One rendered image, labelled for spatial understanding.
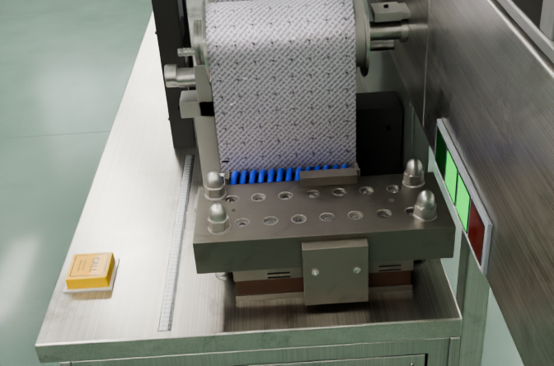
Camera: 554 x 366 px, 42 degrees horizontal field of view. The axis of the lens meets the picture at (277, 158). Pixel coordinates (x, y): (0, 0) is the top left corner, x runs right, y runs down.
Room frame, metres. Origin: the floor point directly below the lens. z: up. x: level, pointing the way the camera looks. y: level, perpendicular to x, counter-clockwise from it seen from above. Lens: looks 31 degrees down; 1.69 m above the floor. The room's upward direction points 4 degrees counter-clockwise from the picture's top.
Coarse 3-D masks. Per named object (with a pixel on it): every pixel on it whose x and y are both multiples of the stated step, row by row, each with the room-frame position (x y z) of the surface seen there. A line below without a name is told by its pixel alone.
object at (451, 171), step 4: (448, 152) 0.80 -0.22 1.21; (448, 156) 0.80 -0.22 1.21; (448, 160) 0.80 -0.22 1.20; (452, 160) 0.78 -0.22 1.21; (448, 164) 0.80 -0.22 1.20; (452, 164) 0.78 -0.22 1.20; (448, 168) 0.80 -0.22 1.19; (452, 168) 0.78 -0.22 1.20; (448, 172) 0.80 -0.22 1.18; (452, 172) 0.78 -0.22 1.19; (456, 172) 0.76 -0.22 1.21; (448, 176) 0.79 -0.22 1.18; (452, 176) 0.78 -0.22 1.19; (456, 176) 0.76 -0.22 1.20; (448, 180) 0.79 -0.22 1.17; (452, 180) 0.78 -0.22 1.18; (448, 184) 0.79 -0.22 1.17; (452, 184) 0.78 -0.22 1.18; (448, 188) 0.79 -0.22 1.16; (452, 188) 0.77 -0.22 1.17; (452, 192) 0.77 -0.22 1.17; (452, 196) 0.77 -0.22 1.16
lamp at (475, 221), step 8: (472, 208) 0.68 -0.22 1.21; (472, 216) 0.68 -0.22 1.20; (472, 224) 0.68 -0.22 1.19; (480, 224) 0.65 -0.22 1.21; (472, 232) 0.67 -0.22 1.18; (480, 232) 0.65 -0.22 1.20; (472, 240) 0.67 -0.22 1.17; (480, 240) 0.65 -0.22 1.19; (480, 248) 0.64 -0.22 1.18; (480, 256) 0.64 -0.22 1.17
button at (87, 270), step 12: (108, 252) 1.02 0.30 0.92; (72, 264) 0.99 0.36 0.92; (84, 264) 0.99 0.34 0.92; (96, 264) 0.99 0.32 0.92; (108, 264) 0.99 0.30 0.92; (72, 276) 0.96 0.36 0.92; (84, 276) 0.96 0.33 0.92; (96, 276) 0.96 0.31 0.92; (108, 276) 0.96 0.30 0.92; (72, 288) 0.95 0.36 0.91; (84, 288) 0.95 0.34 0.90
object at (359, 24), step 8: (352, 0) 1.14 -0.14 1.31; (360, 0) 1.14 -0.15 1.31; (360, 8) 1.12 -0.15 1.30; (360, 16) 1.11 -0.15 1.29; (360, 24) 1.10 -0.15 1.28; (360, 32) 1.09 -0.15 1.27; (360, 40) 1.09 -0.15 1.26; (360, 48) 1.09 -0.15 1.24; (360, 56) 1.09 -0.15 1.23; (360, 64) 1.11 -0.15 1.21
